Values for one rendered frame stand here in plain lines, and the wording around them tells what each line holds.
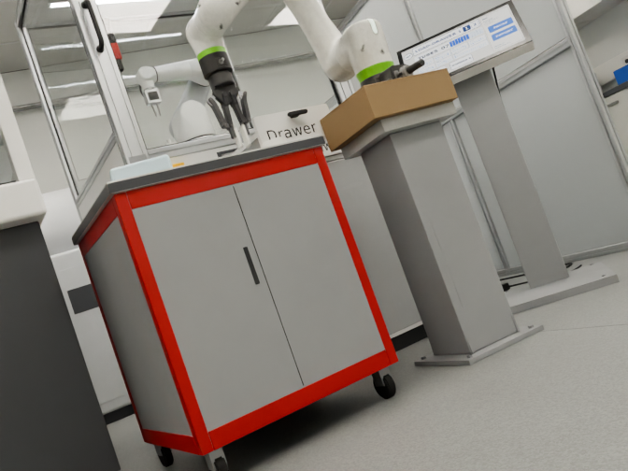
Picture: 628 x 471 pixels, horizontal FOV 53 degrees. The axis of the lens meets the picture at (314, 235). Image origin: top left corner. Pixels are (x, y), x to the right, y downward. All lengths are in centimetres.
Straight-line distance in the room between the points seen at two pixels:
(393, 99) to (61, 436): 132
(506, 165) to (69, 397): 185
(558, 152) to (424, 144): 157
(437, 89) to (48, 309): 130
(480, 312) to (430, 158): 50
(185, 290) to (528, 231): 160
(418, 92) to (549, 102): 157
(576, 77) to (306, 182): 190
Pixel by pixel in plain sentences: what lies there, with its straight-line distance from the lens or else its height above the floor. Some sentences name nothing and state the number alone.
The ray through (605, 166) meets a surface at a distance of 334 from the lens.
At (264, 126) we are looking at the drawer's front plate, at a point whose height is 89.
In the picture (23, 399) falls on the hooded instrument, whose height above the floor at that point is 34.
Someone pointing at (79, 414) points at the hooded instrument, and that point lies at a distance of 190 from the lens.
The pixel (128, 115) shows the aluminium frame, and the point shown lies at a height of 112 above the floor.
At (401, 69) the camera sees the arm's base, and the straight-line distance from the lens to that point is 206.
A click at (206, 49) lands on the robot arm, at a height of 114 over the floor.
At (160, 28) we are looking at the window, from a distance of 250.
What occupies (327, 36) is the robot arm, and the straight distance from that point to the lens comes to 226.
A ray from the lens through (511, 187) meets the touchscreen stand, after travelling 274.
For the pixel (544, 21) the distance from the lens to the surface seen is 345.
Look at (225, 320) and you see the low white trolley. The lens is 158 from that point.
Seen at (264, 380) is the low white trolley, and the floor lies 19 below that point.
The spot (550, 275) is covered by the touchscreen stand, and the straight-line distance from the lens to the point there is 276.
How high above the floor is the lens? 39
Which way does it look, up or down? 3 degrees up
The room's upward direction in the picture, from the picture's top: 20 degrees counter-clockwise
